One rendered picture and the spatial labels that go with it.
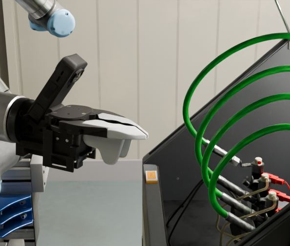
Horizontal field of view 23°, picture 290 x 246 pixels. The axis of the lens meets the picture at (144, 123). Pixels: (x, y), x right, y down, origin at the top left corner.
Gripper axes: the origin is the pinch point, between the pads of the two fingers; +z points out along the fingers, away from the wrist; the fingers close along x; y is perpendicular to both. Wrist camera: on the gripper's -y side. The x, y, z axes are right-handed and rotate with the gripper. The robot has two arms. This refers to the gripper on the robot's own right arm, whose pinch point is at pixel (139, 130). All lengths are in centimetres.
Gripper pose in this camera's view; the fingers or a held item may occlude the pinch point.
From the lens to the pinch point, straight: 100.9
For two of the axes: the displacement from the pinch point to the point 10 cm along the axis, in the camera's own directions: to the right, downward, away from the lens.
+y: -0.6, 9.5, 3.0
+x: -4.1, 2.5, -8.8
